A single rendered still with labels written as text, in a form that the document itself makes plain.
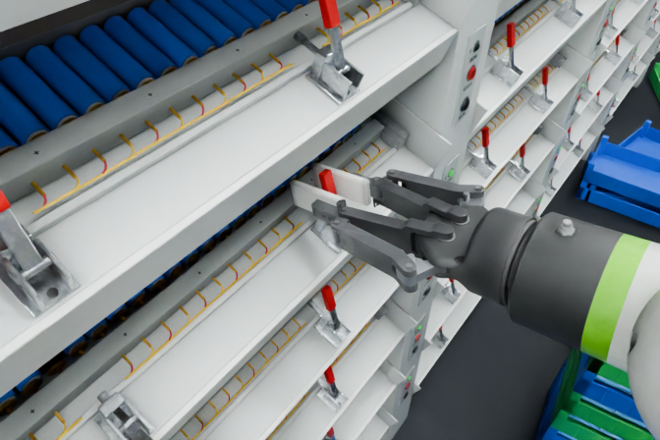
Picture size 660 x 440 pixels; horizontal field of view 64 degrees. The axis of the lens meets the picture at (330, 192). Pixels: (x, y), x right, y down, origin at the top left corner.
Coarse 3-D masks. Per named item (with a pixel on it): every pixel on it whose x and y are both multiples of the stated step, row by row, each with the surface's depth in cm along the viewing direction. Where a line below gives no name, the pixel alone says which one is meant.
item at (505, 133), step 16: (560, 64) 119; (576, 64) 119; (544, 80) 106; (560, 80) 118; (576, 80) 120; (528, 96) 110; (544, 96) 108; (560, 96) 115; (512, 112) 107; (528, 112) 108; (544, 112) 109; (496, 128) 103; (512, 128) 104; (528, 128) 106; (480, 144) 99; (496, 144) 100; (512, 144) 101; (464, 160) 94; (480, 160) 93; (496, 160) 98; (464, 176) 93; (480, 176) 94
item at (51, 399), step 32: (352, 160) 64; (288, 192) 56; (256, 224) 53; (224, 256) 50; (192, 288) 47; (128, 320) 44; (160, 320) 46; (192, 320) 47; (96, 352) 42; (128, 352) 45; (64, 384) 40; (32, 416) 39
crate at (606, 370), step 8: (592, 360) 96; (600, 360) 95; (592, 368) 97; (600, 368) 96; (608, 368) 95; (616, 368) 94; (608, 376) 96; (616, 376) 95; (624, 376) 94; (624, 384) 95
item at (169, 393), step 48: (384, 144) 67; (432, 144) 65; (288, 288) 53; (192, 336) 47; (240, 336) 49; (96, 384) 43; (144, 384) 44; (192, 384) 45; (48, 432) 40; (96, 432) 41
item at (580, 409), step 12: (576, 360) 113; (576, 372) 109; (564, 396) 110; (576, 396) 104; (564, 408) 108; (576, 408) 106; (588, 408) 104; (600, 408) 108; (588, 420) 106; (600, 420) 104; (612, 420) 103; (624, 420) 101; (612, 432) 105; (624, 432) 103; (636, 432) 101; (648, 432) 100
